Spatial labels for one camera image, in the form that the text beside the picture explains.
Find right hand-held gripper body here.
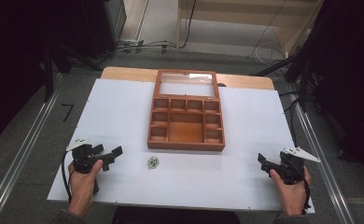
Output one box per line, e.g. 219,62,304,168
276,147,322,185

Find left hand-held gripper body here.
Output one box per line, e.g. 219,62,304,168
65,137,105,175

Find person's right hand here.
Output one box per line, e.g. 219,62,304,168
269,165,313,217

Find person's left hand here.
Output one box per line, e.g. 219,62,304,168
67,159,105,217

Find white table board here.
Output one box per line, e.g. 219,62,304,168
47,77,316,215

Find small green white badge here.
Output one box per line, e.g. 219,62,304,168
147,156,161,170

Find brown wooden compartment box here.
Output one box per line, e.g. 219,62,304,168
147,68,227,153

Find person's dark lap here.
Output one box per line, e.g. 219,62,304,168
110,205,242,224

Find black stand legs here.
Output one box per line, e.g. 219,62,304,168
252,46,315,104
38,43,104,104

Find dark curtain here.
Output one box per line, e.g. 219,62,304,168
307,0,364,178

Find dark cabinet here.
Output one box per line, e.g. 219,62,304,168
36,0,128,60

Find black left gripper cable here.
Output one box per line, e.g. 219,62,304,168
61,149,75,203

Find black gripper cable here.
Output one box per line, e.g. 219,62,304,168
61,149,75,203
299,161,313,216

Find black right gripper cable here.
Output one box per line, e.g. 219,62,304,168
299,161,313,216

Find metal floor rail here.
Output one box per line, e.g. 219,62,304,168
0,74,63,224
287,92,357,224

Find bundle of floor cables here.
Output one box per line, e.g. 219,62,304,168
74,38,178,68

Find thin white looped cable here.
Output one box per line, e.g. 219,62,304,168
251,0,288,68

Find black hanging cable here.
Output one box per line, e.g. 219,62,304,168
178,0,198,50

